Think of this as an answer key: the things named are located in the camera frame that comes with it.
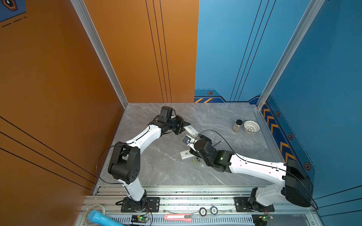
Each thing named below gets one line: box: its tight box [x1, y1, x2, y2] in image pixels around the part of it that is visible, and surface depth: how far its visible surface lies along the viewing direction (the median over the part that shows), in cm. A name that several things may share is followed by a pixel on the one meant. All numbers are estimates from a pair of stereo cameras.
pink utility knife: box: [164, 213, 192, 223], surface depth 71 cm
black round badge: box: [198, 207, 207, 217], surface depth 73 cm
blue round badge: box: [210, 205, 219, 216], surface depth 74 cm
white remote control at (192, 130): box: [183, 125, 200, 138], surface depth 82 cm
